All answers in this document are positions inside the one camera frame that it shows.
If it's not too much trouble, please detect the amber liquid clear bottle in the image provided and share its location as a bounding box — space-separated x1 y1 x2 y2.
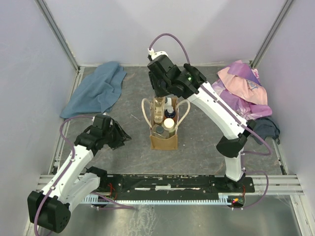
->
153 96 165 124

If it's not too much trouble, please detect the dark blue pump bottle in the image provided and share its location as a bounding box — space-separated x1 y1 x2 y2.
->
164 108 176 119

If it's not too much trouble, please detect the dark navy cloth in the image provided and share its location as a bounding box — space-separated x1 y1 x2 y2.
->
254 116 281 144

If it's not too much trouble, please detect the blue denim cloth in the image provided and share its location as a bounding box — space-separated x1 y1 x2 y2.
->
60 61 126 119

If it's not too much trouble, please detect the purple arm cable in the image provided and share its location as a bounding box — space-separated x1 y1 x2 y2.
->
33 115 135 235
148 33 272 211

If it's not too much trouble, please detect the light blue cable duct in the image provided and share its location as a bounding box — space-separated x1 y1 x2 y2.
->
81 192 244 205

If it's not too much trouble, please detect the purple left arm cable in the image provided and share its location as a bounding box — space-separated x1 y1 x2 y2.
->
33 115 135 235

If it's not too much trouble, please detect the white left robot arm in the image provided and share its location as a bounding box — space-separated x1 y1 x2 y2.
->
27 114 131 236

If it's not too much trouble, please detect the pink purple floral cloth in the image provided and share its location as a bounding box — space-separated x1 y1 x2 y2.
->
212 60 272 120

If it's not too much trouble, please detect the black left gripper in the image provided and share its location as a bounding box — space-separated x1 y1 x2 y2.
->
102 120 132 150

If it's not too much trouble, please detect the aluminium frame rail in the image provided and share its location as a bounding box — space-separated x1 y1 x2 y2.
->
35 174 305 196

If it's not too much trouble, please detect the pale green cream-cap bottle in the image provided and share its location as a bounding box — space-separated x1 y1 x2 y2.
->
162 118 176 136

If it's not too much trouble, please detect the white bottle grey cap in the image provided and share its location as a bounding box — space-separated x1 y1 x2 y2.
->
164 97 173 111

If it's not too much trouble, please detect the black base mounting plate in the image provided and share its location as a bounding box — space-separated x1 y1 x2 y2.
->
96 174 255 201

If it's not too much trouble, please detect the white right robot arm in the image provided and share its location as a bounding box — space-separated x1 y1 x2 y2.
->
147 49 254 192

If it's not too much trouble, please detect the clear bottle dark cap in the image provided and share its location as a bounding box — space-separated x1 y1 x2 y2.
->
151 124 169 139

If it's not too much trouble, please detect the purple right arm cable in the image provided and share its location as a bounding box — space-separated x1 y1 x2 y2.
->
148 33 272 211

